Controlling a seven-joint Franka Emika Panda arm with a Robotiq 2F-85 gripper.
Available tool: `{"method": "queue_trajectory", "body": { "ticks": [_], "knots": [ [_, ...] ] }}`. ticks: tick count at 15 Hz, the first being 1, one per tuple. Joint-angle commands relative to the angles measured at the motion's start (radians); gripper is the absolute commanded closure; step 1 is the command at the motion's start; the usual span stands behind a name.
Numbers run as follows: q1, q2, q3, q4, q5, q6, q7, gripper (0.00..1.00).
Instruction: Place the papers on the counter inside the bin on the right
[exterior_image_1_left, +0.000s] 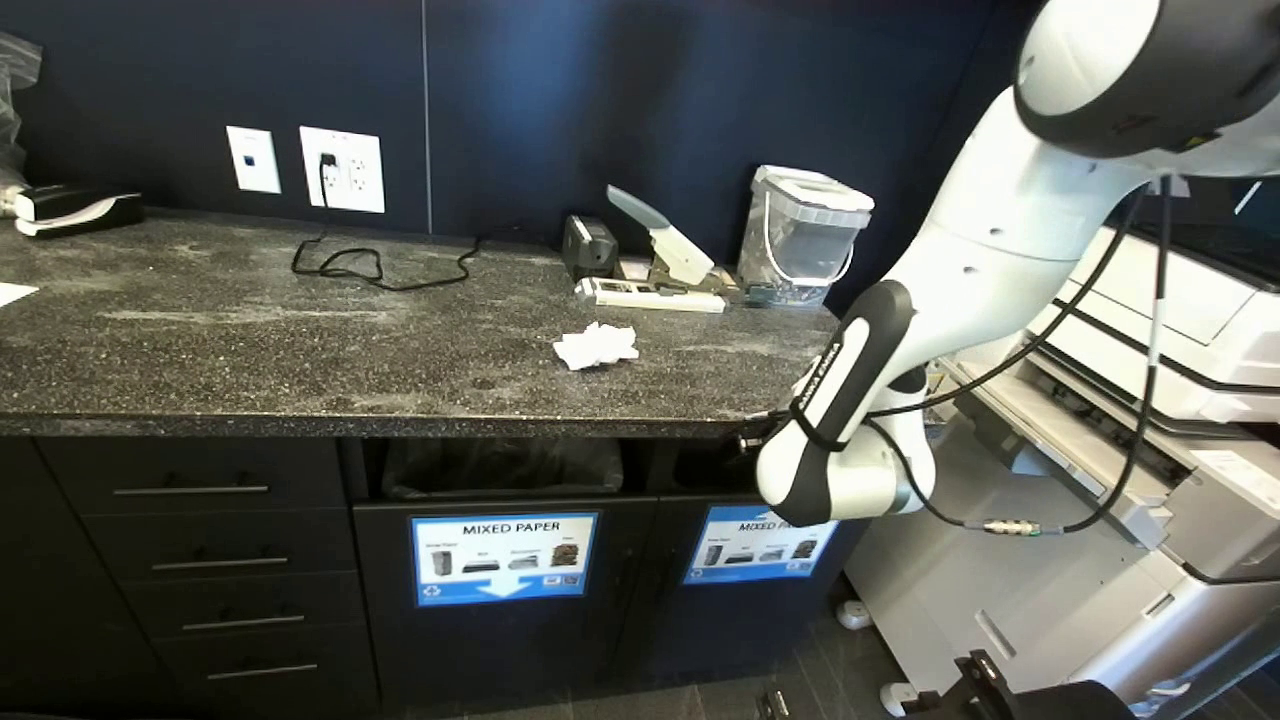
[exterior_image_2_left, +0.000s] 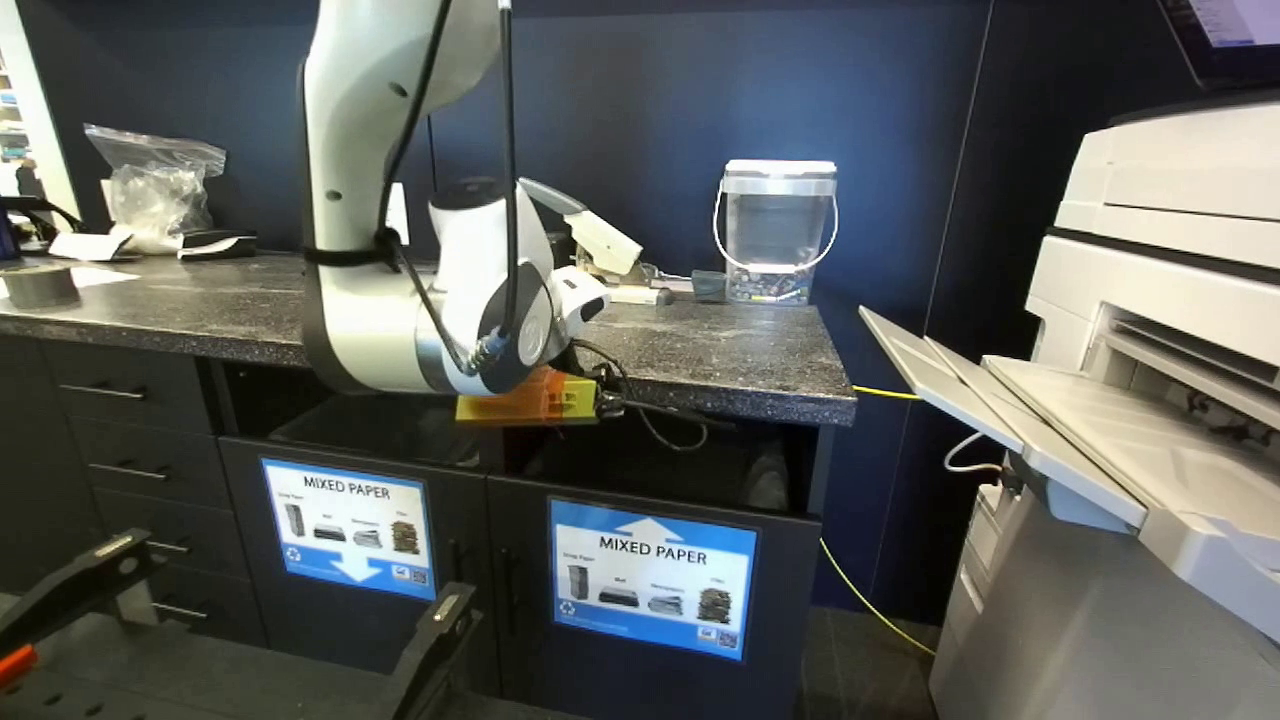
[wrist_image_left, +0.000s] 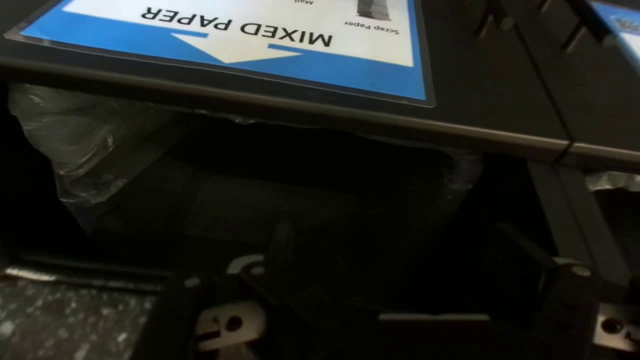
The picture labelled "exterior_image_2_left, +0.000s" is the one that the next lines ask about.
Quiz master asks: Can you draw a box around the grey plastic bin liner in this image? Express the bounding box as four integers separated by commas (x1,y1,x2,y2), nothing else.
263,393,494,471

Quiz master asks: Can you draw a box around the bin panel with down-arrow sign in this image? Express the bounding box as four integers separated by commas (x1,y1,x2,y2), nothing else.
216,430,494,676

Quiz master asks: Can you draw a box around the dark counter cabinet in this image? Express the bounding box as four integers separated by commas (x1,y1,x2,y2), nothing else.
0,323,857,720

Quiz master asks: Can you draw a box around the stapler with grey lever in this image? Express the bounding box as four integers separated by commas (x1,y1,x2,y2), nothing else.
515,172,648,288

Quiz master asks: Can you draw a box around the mixed paper sign arrow up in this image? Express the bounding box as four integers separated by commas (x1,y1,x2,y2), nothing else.
546,497,758,665

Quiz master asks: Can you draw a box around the mixed paper sign arrow down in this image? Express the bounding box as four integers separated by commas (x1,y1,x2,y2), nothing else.
258,456,439,602

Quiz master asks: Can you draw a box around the grey printer side tray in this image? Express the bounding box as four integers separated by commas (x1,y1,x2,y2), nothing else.
857,304,1150,533

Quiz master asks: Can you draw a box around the dark cabinet drawer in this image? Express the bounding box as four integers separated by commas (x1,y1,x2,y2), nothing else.
122,564,266,649
36,338,212,430
56,421,232,510
92,491,252,580

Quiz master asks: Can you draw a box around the clear plastic bag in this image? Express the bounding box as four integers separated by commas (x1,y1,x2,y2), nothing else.
78,118,232,254

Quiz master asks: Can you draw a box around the small crumpled white sheet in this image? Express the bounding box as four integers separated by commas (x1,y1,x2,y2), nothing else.
45,221,142,268

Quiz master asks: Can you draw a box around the large white office printer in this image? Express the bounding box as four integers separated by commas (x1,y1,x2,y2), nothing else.
857,98,1280,720

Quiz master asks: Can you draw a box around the flat white paper sheet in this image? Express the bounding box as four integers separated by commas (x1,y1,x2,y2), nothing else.
0,259,140,304

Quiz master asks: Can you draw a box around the black desk device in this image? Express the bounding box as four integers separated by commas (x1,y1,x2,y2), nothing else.
0,190,87,263

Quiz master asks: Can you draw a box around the black monitor screen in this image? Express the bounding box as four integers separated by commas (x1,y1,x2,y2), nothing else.
1155,0,1280,91

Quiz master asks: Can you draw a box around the thin black camera cable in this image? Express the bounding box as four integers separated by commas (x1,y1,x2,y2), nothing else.
571,334,713,456

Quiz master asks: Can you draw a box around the gold wrist camera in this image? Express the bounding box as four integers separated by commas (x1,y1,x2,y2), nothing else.
451,365,603,430

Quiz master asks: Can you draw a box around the black velcro strap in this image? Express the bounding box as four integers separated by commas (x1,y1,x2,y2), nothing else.
301,231,403,273

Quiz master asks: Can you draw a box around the white printer cable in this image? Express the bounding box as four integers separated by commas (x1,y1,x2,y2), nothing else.
938,428,1013,484

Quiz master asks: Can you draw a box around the yellow cable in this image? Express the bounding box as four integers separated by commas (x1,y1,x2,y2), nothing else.
815,381,938,665

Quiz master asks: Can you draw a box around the white wall poster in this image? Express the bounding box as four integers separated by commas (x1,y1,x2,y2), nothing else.
0,0,83,224

